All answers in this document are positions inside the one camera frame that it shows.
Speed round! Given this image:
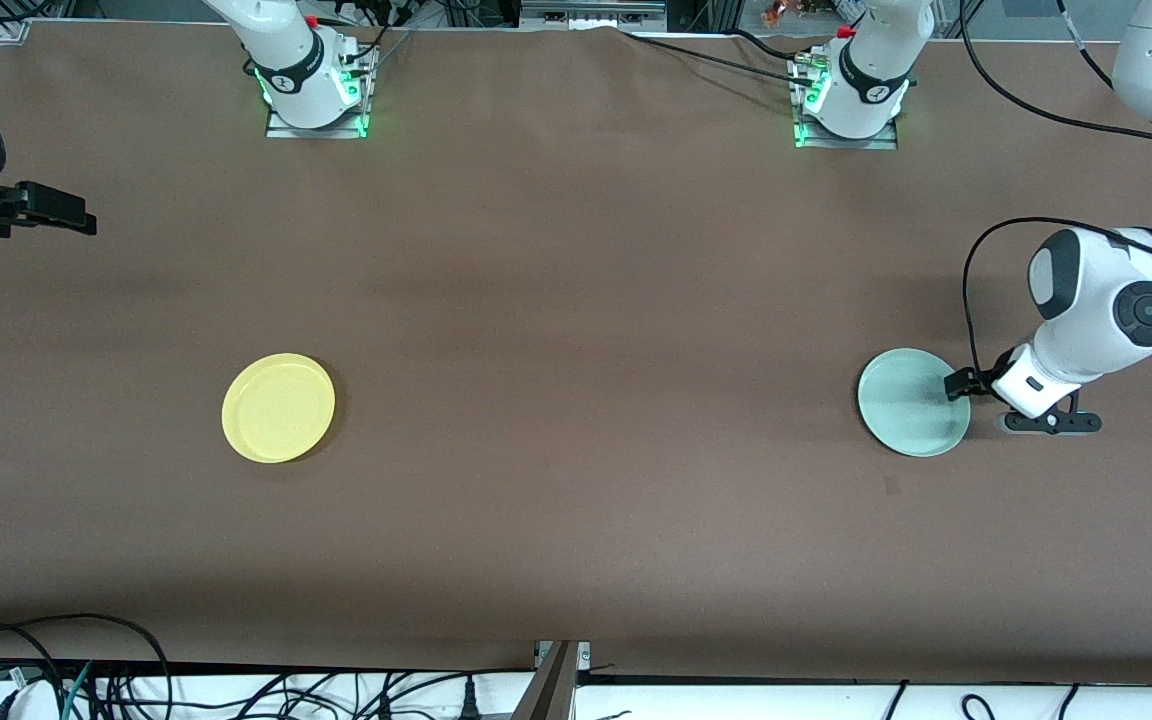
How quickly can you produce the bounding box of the pale green plate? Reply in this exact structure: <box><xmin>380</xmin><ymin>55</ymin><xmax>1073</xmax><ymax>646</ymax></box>
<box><xmin>856</xmin><ymin>347</ymin><xmax>972</xmax><ymax>458</ymax></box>

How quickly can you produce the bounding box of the yellow plate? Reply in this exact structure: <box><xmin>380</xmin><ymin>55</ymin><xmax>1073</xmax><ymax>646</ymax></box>
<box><xmin>221</xmin><ymin>352</ymin><xmax>337</xmax><ymax>464</ymax></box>

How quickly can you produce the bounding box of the brown table cover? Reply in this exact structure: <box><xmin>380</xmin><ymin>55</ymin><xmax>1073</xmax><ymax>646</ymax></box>
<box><xmin>0</xmin><ymin>20</ymin><xmax>1152</xmax><ymax>686</ymax></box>

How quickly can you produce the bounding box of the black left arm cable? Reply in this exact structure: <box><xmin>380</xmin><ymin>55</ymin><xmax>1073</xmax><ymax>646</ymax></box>
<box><xmin>958</xmin><ymin>0</ymin><xmax>1152</xmax><ymax>376</ymax></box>

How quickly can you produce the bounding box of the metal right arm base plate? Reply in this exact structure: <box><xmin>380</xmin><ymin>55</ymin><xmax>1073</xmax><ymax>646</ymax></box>
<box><xmin>266</xmin><ymin>45</ymin><xmax>369</xmax><ymax>139</ymax></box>

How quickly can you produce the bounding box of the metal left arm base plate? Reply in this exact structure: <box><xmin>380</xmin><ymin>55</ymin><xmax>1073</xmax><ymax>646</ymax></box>
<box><xmin>794</xmin><ymin>50</ymin><xmax>899</xmax><ymax>151</ymax></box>

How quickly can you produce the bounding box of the black cable large arc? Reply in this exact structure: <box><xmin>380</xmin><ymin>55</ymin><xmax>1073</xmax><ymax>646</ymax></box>
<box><xmin>0</xmin><ymin>613</ymin><xmax>173</xmax><ymax>720</ymax></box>

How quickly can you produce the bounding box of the black cable across table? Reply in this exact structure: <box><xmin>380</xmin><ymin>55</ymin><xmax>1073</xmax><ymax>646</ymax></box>
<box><xmin>619</xmin><ymin>30</ymin><xmax>822</xmax><ymax>86</ymax></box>

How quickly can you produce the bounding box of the teal cable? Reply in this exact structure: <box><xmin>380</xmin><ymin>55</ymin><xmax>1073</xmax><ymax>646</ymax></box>
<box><xmin>61</xmin><ymin>660</ymin><xmax>94</xmax><ymax>720</ymax></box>

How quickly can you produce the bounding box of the aluminium profile post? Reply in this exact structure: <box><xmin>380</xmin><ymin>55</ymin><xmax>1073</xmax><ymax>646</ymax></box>
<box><xmin>511</xmin><ymin>640</ymin><xmax>592</xmax><ymax>720</ymax></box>

